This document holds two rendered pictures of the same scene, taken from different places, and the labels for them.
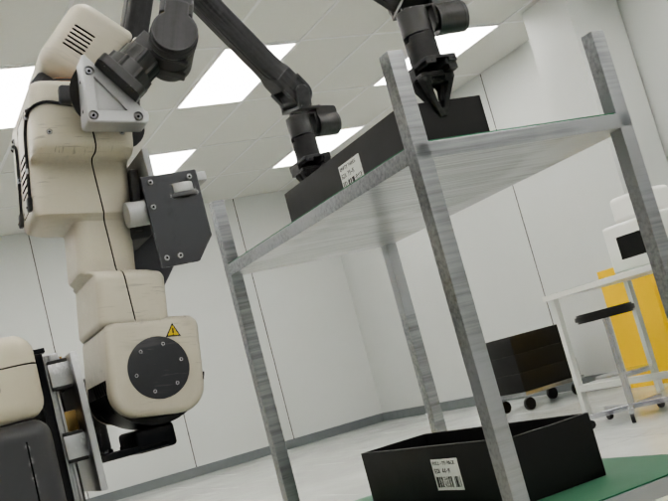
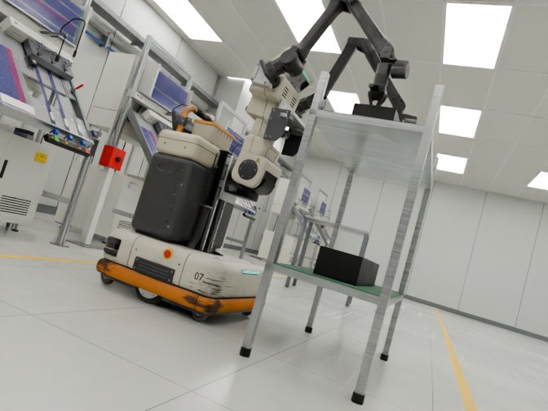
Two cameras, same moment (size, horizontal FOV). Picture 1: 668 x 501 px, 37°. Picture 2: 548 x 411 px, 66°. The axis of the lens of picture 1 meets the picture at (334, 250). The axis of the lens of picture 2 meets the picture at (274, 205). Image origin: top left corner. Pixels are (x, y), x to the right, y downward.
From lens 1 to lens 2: 1.43 m
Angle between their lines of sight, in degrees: 49
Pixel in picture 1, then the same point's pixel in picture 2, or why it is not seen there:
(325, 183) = not seen: hidden behind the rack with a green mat
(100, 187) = (266, 108)
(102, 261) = (255, 132)
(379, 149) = not seen: hidden behind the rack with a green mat
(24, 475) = (178, 172)
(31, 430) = (187, 161)
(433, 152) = (316, 114)
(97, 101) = (256, 75)
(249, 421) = not seen: outside the picture
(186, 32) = (290, 57)
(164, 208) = (273, 119)
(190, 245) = (275, 134)
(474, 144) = (337, 117)
